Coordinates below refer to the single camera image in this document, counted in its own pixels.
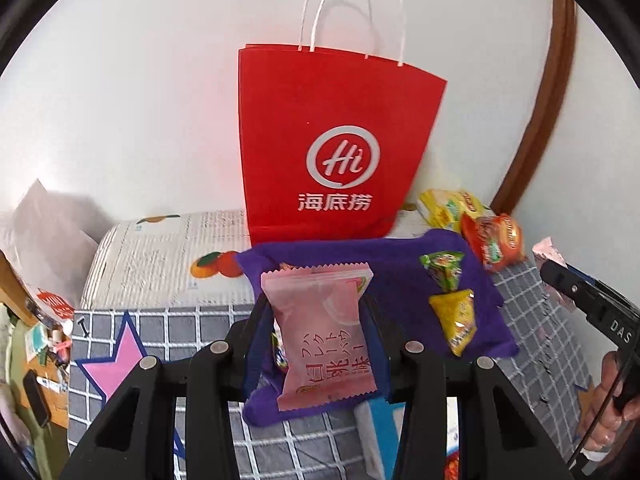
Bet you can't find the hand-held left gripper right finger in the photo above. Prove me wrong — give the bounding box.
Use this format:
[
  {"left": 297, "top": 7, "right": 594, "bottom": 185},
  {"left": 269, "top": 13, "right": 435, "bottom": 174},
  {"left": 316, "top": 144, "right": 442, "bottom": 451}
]
[{"left": 362, "top": 294, "right": 576, "bottom": 480}]

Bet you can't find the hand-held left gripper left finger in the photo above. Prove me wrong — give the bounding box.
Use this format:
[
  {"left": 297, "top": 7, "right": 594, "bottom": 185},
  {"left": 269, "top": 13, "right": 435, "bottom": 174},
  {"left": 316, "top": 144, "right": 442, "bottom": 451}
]
[{"left": 59, "top": 292, "right": 276, "bottom": 480}]

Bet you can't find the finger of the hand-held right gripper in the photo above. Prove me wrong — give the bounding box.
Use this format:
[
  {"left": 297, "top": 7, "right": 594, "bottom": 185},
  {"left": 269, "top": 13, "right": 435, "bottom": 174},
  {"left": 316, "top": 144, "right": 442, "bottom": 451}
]
[{"left": 539, "top": 259, "right": 608, "bottom": 321}]

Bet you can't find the pink patterned snack packet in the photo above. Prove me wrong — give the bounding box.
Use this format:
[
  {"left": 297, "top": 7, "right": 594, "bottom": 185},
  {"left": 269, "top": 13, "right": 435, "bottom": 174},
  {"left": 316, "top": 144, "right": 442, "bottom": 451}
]
[{"left": 531, "top": 236, "right": 581, "bottom": 313}]

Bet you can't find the light pink snack packet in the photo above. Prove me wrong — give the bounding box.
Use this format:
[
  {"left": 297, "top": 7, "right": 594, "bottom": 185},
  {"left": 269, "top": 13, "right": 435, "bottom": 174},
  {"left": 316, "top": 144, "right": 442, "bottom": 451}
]
[{"left": 260, "top": 262, "right": 377, "bottom": 411}]

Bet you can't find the yellow snack packet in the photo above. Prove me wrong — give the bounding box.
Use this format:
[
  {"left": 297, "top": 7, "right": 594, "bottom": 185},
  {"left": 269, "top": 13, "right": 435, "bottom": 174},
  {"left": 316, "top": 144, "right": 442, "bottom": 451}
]
[{"left": 429, "top": 288, "right": 476, "bottom": 357}]

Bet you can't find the green snack packet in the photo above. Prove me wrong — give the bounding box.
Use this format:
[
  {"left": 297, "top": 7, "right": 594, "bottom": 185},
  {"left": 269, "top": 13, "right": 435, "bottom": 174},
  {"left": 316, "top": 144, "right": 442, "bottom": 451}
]
[{"left": 419, "top": 251, "right": 466, "bottom": 292}]

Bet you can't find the person's right hand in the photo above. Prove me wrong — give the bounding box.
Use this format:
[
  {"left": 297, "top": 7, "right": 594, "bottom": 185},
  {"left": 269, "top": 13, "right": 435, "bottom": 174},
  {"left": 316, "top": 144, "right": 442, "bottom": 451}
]
[{"left": 577, "top": 350, "right": 640, "bottom": 458}]

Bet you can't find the small colourful candy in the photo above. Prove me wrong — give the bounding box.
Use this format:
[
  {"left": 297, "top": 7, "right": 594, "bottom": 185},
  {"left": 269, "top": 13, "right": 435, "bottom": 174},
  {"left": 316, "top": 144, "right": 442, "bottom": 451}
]
[{"left": 270, "top": 332, "right": 290, "bottom": 372}]

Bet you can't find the grey checked tablecloth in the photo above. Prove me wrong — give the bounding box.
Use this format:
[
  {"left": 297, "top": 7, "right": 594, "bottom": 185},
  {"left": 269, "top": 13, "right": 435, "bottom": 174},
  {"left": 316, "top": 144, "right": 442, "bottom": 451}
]
[{"left": 67, "top": 255, "right": 601, "bottom": 480}]

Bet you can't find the blue cardboard box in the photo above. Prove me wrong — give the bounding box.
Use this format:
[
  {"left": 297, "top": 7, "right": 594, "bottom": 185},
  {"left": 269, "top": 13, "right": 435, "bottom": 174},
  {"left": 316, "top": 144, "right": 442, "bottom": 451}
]
[{"left": 354, "top": 395, "right": 461, "bottom": 480}]

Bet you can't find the red chip bag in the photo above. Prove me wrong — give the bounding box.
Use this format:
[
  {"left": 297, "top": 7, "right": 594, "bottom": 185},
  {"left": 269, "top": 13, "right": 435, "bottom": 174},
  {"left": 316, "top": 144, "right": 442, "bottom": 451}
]
[{"left": 460, "top": 213, "right": 527, "bottom": 273}]

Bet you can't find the purple cloth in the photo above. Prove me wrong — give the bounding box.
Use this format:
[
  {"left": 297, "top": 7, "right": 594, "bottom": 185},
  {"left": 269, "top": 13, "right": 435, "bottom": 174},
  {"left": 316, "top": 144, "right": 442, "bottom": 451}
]
[{"left": 235, "top": 229, "right": 520, "bottom": 427}]

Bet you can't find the pink star sticker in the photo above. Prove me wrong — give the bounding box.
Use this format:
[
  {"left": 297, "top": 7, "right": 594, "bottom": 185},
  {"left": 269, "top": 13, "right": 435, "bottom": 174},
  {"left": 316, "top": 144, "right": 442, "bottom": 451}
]
[{"left": 75, "top": 312, "right": 151, "bottom": 406}]

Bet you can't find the yellow chip bag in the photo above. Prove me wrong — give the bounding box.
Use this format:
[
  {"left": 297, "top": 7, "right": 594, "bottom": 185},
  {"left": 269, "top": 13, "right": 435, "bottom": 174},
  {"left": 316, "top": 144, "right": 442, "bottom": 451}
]
[{"left": 417, "top": 188, "right": 493, "bottom": 233}]

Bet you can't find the black phone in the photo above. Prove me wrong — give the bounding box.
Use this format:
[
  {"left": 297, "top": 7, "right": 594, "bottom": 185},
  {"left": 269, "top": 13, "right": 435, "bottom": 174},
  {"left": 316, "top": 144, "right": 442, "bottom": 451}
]
[{"left": 22, "top": 370, "right": 52, "bottom": 428}]

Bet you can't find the white plastic bag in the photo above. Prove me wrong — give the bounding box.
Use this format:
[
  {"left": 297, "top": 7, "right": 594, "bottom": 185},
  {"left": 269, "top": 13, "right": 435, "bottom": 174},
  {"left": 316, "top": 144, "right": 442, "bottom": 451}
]
[{"left": 0, "top": 177, "right": 101, "bottom": 321}]

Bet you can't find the red paper bag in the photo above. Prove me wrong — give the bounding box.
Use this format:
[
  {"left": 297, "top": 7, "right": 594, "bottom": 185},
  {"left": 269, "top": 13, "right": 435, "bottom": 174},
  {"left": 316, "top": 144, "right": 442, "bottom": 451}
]
[{"left": 237, "top": 0, "right": 448, "bottom": 248}]

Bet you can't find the black cable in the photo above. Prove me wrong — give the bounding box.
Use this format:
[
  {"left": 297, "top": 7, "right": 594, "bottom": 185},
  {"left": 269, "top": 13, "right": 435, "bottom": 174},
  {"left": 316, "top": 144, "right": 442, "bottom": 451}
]
[{"left": 565, "top": 340, "right": 632, "bottom": 473}]

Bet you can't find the brown wooden door frame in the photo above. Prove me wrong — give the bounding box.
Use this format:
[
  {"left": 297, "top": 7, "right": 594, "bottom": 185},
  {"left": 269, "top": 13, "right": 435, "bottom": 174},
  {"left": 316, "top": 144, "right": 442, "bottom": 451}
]
[{"left": 492, "top": 0, "right": 578, "bottom": 213}]

